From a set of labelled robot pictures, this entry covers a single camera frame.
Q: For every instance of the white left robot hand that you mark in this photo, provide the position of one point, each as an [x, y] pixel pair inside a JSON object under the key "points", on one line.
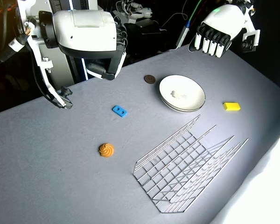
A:
{"points": [[224, 21]]}

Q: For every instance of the white robot torso column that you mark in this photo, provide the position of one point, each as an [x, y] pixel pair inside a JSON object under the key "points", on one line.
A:
{"points": [[60, 67]]}

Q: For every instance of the white plate with dark rim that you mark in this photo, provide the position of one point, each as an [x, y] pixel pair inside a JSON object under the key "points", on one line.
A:
{"points": [[182, 92], [180, 111]]}

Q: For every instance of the blue block with two holes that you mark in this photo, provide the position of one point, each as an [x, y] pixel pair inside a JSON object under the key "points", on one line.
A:
{"points": [[120, 110]]}

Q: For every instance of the grey adapter with blue plug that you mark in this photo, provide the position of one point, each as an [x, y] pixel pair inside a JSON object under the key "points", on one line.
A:
{"points": [[182, 35]]}

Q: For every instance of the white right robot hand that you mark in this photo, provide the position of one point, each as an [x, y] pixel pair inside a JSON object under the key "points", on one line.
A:
{"points": [[84, 35]]}

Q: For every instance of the yellow rectangular block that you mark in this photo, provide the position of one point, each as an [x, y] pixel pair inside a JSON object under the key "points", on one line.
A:
{"points": [[232, 106]]}

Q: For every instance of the orange swirl cookie toy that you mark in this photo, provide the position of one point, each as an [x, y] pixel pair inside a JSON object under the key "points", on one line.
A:
{"points": [[106, 150]]}

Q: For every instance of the brown round cookie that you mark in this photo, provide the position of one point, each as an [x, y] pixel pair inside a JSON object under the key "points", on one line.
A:
{"points": [[149, 79]]}

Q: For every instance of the black box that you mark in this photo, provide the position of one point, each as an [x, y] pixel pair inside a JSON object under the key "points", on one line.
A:
{"points": [[145, 23]]}

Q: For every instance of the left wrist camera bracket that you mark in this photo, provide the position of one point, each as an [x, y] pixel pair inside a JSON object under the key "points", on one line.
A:
{"points": [[254, 35]]}

